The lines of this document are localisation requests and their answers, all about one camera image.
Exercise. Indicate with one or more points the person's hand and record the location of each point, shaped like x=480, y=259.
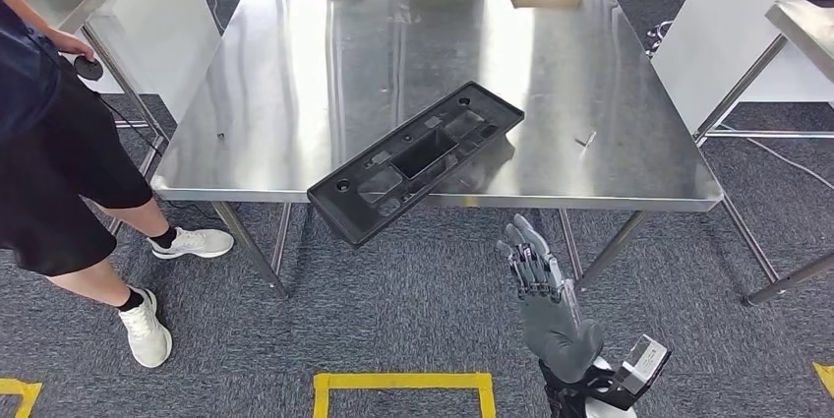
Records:
x=71, y=45

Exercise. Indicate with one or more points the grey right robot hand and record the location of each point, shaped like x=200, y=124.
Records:
x=554, y=337

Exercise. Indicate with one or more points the round handheld button device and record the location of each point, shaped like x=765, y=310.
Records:
x=89, y=68

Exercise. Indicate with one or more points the black plastic plate bracket part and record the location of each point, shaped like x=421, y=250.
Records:
x=352, y=219

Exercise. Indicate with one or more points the stainless steel workbench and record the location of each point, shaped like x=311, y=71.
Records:
x=293, y=76

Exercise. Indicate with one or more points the white panelled side table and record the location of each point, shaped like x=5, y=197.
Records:
x=163, y=24
x=717, y=43

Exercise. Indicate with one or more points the person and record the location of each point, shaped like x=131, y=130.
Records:
x=52, y=154

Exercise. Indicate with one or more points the metal bolt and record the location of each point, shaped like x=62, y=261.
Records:
x=586, y=139

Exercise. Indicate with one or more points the chrome metal loops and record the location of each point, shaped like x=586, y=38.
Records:
x=658, y=34

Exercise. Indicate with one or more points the yellow floor tape square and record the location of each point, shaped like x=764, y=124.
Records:
x=19, y=388

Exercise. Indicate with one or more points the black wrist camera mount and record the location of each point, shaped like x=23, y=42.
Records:
x=606, y=389

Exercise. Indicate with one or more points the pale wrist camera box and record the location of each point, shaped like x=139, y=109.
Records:
x=645, y=363

